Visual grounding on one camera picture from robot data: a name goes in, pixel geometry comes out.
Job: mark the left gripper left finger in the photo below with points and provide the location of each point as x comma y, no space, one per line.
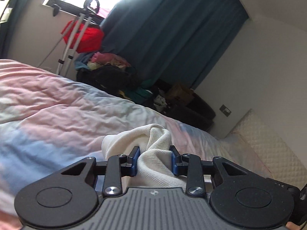
68,195

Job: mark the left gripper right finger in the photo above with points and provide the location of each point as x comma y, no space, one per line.
239,195

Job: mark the cream white knit garment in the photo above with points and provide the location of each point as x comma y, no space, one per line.
154,162

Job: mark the pile of mixed clothes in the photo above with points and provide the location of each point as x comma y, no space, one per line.
114,75

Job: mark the white quilted headboard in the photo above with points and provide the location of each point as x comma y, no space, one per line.
255,146

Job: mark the pastel tie-dye bed quilt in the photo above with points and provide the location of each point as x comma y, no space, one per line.
49,122

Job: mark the brown cardboard box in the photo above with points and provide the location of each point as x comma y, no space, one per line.
180,94

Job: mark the red garment on steamer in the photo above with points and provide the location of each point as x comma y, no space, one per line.
91,39

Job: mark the teal curtain right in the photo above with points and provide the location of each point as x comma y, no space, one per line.
173,40

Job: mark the white garment steamer stand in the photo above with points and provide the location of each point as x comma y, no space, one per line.
75,32

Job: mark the black and white chair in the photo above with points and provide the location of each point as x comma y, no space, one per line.
5,10

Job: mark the wall outlet plate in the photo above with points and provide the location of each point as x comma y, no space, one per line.
225,110

